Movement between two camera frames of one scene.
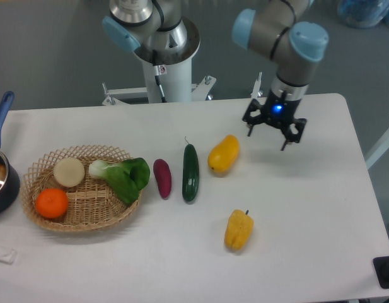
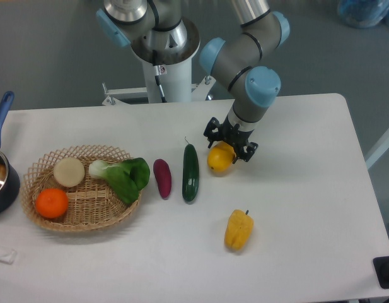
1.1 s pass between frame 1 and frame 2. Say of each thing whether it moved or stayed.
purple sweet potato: stayed
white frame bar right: stayed
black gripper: moved
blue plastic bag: stayed
